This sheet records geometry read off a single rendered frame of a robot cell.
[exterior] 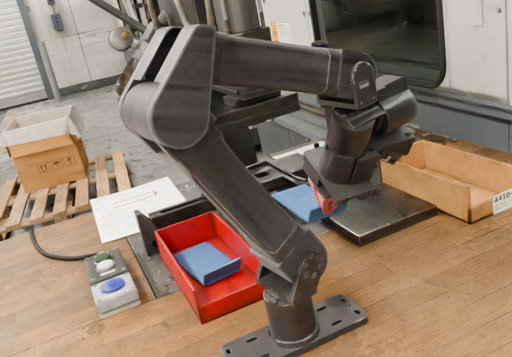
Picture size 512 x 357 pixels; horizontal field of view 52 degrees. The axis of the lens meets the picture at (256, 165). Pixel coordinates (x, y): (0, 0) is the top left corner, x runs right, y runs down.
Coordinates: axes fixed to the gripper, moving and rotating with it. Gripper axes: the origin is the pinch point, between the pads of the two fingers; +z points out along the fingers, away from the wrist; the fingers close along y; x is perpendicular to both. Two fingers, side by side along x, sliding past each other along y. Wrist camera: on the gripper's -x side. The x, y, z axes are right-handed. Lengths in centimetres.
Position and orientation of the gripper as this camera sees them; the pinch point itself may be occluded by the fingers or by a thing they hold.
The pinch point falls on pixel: (327, 208)
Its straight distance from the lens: 84.3
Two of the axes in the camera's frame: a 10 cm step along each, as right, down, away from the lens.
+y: -4.2, -6.9, 6.0
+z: -0.8, 6.8, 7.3
